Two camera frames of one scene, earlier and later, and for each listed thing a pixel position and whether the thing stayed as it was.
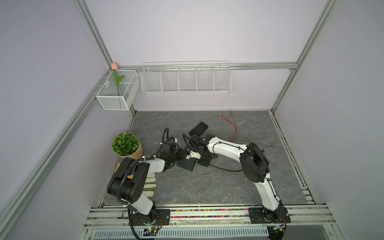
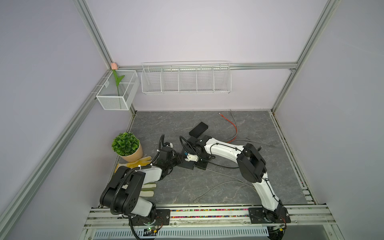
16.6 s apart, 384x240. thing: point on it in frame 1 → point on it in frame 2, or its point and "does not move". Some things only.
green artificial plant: [125, 144] does not move
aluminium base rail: [308, 223] does not move
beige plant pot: [137, 154] does not move
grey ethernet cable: [200, 191] → [230, 181]
